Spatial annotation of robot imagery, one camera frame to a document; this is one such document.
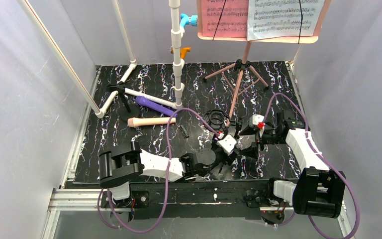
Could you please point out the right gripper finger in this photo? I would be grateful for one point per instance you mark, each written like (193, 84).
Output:
(248, 130)
(251, 151)

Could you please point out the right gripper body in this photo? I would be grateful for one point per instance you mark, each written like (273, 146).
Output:
(247, 131)

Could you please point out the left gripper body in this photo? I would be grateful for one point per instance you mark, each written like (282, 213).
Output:
(220, 153)

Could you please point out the black tripod mic stand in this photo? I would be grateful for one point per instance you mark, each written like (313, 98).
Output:
(219, 121)

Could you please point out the purple microphone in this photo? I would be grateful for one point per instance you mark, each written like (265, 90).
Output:
(142, 101)

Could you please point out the pink microphone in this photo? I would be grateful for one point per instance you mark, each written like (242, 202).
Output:
(137, 122)

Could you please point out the black round-base mic stand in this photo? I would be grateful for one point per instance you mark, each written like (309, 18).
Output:
(127, 111)

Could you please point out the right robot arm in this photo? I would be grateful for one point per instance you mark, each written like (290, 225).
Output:
(319, 190)

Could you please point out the pink music stand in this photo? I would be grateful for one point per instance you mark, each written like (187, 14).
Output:
(243, 64)

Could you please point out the orange clip on pipe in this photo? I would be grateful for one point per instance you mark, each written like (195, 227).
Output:
(184, 51)

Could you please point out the pink sheet music page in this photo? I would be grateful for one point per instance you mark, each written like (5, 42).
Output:
(224, 18)

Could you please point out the white sheet music page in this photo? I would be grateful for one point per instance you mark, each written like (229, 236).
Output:
(282, 18)

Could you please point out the blue clip on pipe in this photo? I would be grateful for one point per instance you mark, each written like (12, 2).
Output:
(188, 20)

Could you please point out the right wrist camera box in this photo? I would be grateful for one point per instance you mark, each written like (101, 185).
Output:
(256, 121)

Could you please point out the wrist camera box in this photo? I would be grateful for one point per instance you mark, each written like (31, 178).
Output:
(256, 121)
(227, 142)

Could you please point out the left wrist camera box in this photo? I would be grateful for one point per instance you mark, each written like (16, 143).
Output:
(227, 142)

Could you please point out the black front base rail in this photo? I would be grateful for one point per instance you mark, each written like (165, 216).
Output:
(247, 199)

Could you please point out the white PVC pipe frame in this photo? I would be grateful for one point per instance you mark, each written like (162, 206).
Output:
(128, 33)

